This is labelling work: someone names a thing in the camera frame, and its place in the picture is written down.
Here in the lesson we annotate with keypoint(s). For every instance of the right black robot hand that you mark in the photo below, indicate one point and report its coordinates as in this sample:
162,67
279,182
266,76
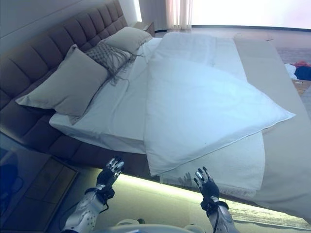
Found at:
210,190

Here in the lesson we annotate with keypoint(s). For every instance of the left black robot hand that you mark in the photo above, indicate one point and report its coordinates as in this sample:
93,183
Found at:
107,178

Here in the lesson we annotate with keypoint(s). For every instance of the white duvet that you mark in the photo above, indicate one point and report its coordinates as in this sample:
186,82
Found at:
194,109

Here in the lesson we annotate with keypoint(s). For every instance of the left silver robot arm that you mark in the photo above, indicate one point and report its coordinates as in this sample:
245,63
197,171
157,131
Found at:
85,211

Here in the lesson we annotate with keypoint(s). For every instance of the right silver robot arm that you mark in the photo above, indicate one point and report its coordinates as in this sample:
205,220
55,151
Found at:
226,218

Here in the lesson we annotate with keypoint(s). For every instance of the white fitted bed sheet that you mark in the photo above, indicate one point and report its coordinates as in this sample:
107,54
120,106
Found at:
116,114

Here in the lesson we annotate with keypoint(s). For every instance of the beige bed runner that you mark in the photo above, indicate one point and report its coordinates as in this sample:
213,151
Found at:
279,145

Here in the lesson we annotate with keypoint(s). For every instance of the wooden nightstand with glass top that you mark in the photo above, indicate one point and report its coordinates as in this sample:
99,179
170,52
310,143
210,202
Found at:
46,184

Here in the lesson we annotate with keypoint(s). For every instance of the silver robot torso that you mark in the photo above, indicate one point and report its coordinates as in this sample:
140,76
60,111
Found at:
150,228

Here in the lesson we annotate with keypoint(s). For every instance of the large beige pillow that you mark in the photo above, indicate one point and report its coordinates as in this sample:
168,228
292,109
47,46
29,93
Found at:
65,85

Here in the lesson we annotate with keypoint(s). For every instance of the grey woven fringed cushion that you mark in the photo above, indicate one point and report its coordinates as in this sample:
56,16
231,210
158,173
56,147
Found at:
107,57

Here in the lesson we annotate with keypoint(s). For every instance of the small beige pillow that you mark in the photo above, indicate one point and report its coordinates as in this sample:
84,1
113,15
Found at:
127,37

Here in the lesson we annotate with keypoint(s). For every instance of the tufted upholstered headboard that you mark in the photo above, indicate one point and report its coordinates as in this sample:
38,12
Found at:
36,53

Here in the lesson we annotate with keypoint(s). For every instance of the white cloth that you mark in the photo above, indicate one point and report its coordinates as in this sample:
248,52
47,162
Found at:
289,70

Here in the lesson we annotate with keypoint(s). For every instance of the dark cloth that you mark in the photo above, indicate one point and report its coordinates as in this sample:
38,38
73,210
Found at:
303,72

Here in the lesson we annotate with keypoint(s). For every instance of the small wooden nightstand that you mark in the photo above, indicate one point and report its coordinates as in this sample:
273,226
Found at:
147,28

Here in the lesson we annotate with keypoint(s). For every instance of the red cloth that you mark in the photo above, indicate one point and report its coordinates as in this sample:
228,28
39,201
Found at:
301,63

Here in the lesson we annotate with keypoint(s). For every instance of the sheer beige curtain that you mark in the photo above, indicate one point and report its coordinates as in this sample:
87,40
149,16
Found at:
178,14

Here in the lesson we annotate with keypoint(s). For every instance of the upholstered bed frame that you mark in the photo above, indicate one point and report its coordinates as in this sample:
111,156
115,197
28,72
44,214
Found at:
43,136

